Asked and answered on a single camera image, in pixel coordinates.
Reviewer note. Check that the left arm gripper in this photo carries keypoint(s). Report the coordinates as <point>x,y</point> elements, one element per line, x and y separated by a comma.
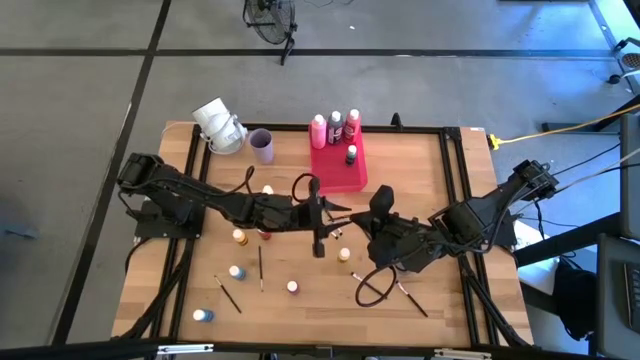
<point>310,217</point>

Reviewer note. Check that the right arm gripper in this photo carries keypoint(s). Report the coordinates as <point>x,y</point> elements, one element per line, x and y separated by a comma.
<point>395,240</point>

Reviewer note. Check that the small green paint bottle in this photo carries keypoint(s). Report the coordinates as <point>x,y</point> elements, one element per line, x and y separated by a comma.
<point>351,156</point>

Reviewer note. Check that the small red paint bottle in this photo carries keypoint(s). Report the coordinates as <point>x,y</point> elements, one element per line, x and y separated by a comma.
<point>265,235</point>

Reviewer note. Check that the small yellow black-taped bottle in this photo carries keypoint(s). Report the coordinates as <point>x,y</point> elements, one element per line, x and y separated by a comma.
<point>268,189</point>
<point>344,255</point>

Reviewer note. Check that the large pink paint bottle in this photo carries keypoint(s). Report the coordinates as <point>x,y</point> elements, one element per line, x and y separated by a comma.
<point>318,135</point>

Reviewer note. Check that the large dark blue paint bottle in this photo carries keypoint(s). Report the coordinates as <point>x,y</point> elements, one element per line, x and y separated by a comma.
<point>335,131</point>

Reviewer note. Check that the large red paint bottle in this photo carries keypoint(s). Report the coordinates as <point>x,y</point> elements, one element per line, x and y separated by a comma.
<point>351,127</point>

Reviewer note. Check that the small yellow labelled paint bottle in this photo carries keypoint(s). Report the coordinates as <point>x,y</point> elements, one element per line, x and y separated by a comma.
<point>240,237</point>

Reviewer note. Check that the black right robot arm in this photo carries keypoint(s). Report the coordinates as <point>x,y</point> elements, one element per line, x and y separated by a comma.
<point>480,220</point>

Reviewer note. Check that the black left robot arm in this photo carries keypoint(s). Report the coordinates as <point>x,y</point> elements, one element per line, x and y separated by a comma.
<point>210,197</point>

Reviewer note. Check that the small magenta paint bottle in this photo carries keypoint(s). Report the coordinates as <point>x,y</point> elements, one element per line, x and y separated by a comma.
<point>292,287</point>

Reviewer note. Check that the small blue paint bottle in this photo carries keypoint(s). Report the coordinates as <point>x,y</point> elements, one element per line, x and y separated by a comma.
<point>237,273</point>
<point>204,315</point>

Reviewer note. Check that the pink plastic tray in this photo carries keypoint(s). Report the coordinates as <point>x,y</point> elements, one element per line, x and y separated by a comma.
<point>340,172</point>

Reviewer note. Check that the lavender plastic cup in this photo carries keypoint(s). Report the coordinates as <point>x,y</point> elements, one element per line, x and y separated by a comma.
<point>262,150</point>

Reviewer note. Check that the black floor fan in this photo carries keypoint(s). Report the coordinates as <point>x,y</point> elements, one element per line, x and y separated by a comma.
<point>270,20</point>

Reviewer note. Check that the black bag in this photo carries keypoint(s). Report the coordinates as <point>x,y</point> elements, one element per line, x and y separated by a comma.
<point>575,300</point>

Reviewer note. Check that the computer keyboard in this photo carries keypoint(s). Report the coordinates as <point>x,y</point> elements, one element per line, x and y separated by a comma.
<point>634,290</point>

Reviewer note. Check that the black office chair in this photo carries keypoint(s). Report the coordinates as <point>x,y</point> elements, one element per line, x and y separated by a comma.
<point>629,60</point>

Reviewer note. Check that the black aluminium table frame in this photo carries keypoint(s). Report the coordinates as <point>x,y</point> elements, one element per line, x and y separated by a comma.
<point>415,129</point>

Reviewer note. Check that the black clamp bracket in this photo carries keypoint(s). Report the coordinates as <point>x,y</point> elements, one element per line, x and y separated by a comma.
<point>396,120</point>

